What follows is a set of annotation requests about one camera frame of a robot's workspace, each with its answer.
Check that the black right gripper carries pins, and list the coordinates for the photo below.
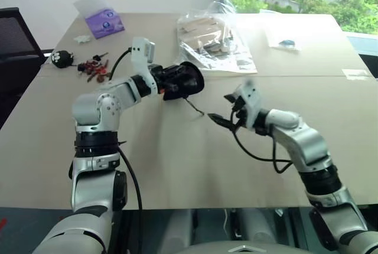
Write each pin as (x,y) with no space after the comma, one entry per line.
(240,115)

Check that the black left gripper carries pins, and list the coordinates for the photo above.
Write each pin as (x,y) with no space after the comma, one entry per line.
(165,77)

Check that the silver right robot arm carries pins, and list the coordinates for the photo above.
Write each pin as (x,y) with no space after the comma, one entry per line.
(310,143)

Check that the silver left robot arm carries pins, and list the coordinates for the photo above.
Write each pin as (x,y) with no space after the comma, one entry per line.
(88,109)

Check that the clear bag of wooden parts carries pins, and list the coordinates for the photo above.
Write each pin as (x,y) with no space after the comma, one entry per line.
(209,32)

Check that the black key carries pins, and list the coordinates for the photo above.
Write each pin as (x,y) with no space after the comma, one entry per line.
(98,57)

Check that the purple tissue box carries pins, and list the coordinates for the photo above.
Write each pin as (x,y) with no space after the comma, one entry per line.
(104,26)

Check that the crumpled white paper scrap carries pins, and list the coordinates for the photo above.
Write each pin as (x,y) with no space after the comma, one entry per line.
(82,39)

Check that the small blue item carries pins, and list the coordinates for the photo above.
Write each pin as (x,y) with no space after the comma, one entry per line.
(287,42)

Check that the small clear plastic bag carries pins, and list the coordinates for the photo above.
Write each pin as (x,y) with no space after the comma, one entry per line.
(280,37)

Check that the white tissue sheet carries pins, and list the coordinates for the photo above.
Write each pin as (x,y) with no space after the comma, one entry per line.
(91,3)

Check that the black paw print plush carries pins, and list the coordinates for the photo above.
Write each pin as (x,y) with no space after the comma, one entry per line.
(61,59)

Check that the silver robot torso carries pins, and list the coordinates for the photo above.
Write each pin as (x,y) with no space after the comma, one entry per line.
(239,249)

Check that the white table label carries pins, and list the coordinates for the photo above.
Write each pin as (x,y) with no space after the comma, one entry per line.
(355,74)

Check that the dark glossy side table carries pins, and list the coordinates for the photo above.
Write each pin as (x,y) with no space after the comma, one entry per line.
(366,50)

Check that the black mesh office chair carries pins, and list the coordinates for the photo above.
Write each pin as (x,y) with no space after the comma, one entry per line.
(14,38)

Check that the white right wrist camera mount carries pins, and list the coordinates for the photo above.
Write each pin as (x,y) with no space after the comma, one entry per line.
(251,97)

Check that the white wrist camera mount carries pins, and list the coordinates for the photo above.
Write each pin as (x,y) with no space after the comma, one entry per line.
(251,97)
(139,50)

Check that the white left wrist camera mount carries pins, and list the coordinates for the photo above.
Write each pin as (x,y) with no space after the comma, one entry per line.
(139,50)

